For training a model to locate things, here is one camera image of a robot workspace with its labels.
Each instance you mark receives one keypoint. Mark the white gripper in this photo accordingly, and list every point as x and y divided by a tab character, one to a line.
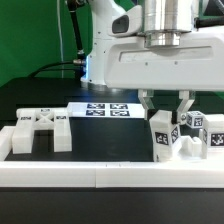
197	63

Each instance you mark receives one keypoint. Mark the white chair seat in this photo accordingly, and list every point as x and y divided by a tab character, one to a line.
184	148

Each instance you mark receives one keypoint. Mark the white chair back frame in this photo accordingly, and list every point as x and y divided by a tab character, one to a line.
30	120

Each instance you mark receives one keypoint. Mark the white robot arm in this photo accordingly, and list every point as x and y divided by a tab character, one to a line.
156	45

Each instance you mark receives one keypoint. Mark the white tagged cube right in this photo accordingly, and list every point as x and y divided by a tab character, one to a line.
194	119

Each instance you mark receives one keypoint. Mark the white marker sheet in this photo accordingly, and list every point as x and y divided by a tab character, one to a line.
106	110

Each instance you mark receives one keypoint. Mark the white U-shaped barrier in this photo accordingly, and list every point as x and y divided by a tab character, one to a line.
182	174

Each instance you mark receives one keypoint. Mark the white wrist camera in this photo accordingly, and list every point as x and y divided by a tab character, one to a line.
128	24

